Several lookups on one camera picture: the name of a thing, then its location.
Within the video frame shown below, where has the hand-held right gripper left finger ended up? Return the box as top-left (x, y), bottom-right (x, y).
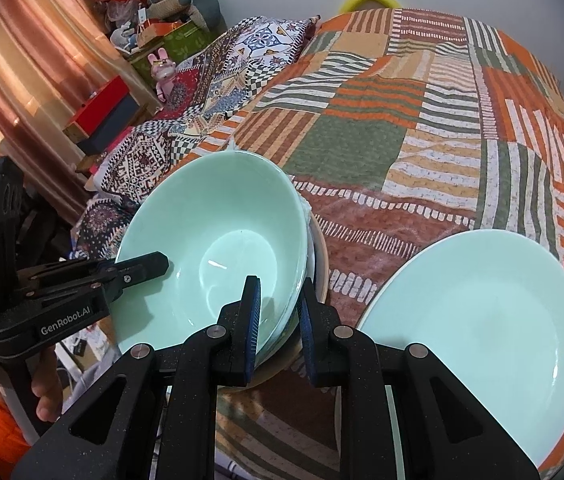
top-left (9, 275), bottom-right (263, 480)

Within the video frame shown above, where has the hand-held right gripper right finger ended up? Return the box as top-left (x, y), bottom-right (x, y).
top-left (298, 277), bottom-right (539, 480)

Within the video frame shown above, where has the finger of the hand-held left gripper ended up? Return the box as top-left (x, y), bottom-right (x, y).
top-left (14, 257), bottom-right (116, 284)
top-left (26, 251), bottom-right (171, 307)

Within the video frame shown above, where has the pale pink bowl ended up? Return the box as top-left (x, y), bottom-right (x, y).
top-left (217, 210), bottom-right (331, 392)

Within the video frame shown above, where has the mint green bowl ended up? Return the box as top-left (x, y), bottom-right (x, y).
top-left (112, 152), bottom-right (309, 372)

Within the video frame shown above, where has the white spotted bowl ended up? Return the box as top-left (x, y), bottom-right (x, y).
top-left (257, 199), bottom-right (319, 366)

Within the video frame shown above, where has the white plate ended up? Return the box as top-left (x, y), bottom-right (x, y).
top-left (334, 237), bottom-right (463, 463)

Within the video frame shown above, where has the mint green plate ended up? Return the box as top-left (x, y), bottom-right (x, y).
top-left (357, 230), bottom-right (564, 480)

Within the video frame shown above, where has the person's left hand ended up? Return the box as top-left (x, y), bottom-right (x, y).
top-left (0, 346), bottom-right (64, 423)

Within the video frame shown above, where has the dark blue box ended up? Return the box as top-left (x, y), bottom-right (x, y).
top-left (79, 92), bottom-right (141, 157)

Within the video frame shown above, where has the orange curtain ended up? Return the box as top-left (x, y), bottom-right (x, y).
top-left (0, 0), bottom-right (163, 223)

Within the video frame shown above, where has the patterned quilt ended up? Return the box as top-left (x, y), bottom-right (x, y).
top-left (74, 15), bottom-right (323, 263)

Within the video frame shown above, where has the pink bunny toy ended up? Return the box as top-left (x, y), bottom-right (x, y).
top-left (148, 47), bottom-right (179, 104)

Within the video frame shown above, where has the green box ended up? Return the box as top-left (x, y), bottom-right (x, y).
top-left (129, 22), bottom-right (213, 79)

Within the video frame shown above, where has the orange box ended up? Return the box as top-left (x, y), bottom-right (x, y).
top-left (137, 21), bottom-right (186, 44)

